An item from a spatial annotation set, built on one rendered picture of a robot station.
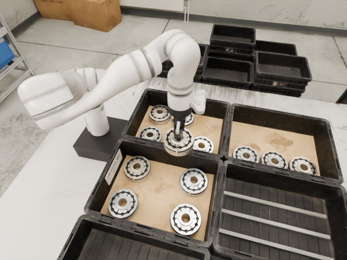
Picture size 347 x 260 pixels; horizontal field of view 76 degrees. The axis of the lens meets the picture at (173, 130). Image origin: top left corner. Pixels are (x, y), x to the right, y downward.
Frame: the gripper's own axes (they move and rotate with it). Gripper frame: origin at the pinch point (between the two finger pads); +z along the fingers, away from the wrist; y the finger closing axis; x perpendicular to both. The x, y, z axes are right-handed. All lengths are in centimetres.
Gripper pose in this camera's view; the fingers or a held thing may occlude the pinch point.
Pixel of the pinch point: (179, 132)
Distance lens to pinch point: 76.3
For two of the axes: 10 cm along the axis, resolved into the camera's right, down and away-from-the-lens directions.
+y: -1.4, 7.5, -6.4
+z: 0.2, 6.5, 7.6
